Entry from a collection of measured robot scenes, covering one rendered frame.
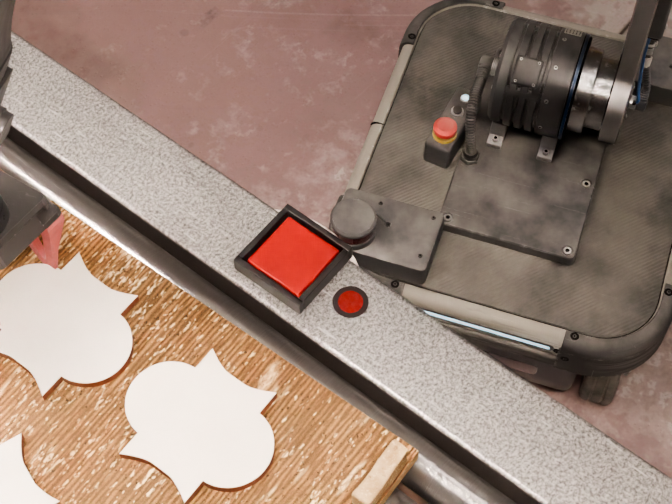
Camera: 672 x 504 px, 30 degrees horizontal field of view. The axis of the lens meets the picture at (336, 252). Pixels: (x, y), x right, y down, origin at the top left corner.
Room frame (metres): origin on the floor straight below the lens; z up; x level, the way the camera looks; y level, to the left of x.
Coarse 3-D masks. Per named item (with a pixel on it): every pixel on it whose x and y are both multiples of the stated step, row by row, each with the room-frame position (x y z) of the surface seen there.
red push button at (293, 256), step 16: (288, 224) 0.60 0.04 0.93; (272, 240) 0.58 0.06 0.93; (288, 240) 0.58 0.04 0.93; (304, 240) 0.58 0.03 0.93; (320, 240) 0.58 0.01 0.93; (256, 256) 0.57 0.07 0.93; (272, 256) 0.57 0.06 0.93; (288, 256) 0.57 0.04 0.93; (304, 256) 0.57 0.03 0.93; (320, 256) 0.57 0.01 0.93; (336, 256) 0.57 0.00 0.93; (272, 272) 0.55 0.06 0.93; (288, 272) 0.55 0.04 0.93; (304, 272) 0.55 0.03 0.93; (320, 272) 0.55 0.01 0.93; (288, 288) 0.53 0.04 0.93; (304, 288) 0.53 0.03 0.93
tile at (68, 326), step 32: (0, 288) 0.53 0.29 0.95; (32, 288) 0.53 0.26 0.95; (64, 288) 0.53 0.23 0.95; (96, 288) 0.53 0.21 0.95; (0, 320) 0.50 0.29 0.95; (32, 320) 0.50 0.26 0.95; (64, 320) 0.50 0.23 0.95; (96, 320) 0.50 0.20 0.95; (0, 352) 0.47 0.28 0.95; (32, 352) 0.47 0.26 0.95; (64, 352) 0.47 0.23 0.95; (96, 352) 0.47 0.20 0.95; (128, 352) 0.47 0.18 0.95; (96, 384) 0.44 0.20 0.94
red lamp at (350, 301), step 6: (342, 294) 0.53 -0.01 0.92; (348, 294) 0.53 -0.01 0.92; (354, 294) 0.53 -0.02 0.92; (342, 300) 0.53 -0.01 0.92; (348, 300) 0.53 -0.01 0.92; (354, 300) 0.53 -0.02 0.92; (360, 300) 0.53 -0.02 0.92; (342, 306) 0.52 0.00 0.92; (348, 306) 0.52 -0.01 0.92; (354, 306) 0.52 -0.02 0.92; (360, 306) 0.52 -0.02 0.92; (348, 312) 0.52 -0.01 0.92
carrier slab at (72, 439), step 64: (64, 256) 0.57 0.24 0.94; (128, 256) 0.57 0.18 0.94; (128, 320) 0.50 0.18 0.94; (192, 320) 0.50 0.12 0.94; (0, 384) 0.44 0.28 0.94; (64, 384) 0.44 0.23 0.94; (128, 384) 0.44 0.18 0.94; (256, 384) 0.44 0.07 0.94; (320, 384) 0.44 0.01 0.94; (64, 448) 0.39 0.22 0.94; (320, 448) 0.38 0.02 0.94; (384, 448) 0.38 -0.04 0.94
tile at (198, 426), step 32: (160, 384) 0.44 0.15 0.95; (192, 384) 0.44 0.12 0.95; (224, 384) 0.44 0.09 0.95; (128, 416) 0.41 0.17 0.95; (160, 416) 0.41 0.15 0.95; (192, 416) 0.41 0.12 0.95; (224, 416) 0.41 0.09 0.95; (256, 416) 0.41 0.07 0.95; (128, 448) 0.38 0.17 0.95; (160, 448) 0.38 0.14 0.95; (192, 448) 0.38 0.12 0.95; (224, 448) 0.38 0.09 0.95; (256, 448) 0.38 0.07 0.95; (192, 480) 0.35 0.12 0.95; (224, 480) 0.35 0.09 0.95; (256, 480) 0.35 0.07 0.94
